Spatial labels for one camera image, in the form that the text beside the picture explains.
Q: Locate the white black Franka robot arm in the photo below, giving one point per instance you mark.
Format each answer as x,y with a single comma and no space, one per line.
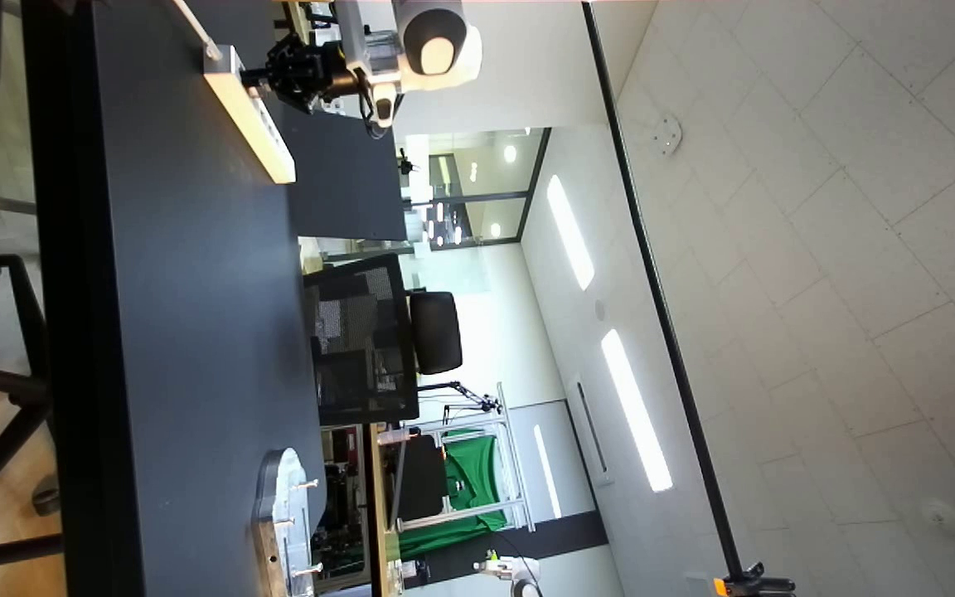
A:
414,39

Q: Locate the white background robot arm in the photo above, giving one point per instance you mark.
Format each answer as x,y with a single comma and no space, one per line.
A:
504,573

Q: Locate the black metal table frame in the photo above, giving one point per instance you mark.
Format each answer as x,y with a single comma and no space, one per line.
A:
13,385

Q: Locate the long ceiling light strip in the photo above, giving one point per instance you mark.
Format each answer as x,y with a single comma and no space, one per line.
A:
568,234
633,410

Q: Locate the white extension power strip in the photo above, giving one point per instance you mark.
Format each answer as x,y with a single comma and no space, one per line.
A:
248,116

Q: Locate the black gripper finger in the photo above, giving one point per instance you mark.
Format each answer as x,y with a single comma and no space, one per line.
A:
279,84
283,54

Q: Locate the white round smoke detector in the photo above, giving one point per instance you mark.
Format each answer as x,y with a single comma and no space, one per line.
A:
667,134

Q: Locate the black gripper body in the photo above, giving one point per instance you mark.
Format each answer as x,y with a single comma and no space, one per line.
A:
333,70

